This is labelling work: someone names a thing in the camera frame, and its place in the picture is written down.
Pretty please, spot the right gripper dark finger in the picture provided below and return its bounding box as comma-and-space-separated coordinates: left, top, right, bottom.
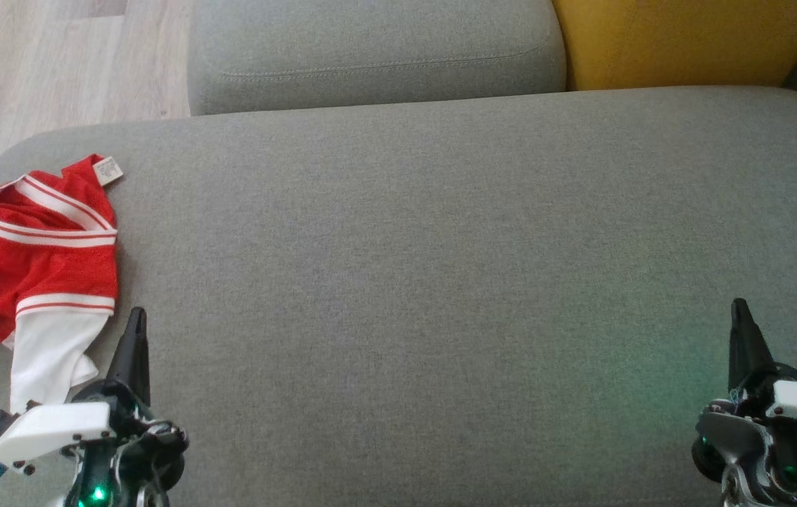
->
728, 299, 777, 395

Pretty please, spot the red Bulls basketball jersey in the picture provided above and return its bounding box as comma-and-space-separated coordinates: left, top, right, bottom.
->
0, 154, 123, 415

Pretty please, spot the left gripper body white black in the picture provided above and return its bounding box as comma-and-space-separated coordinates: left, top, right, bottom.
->
0, 379, 189, 507

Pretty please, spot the wide yellow sofa back cushion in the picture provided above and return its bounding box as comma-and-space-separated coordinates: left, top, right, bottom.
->
552, 0, 797, 92

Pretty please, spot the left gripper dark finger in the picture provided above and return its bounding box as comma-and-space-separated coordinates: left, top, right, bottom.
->
106, 308, 153, 408

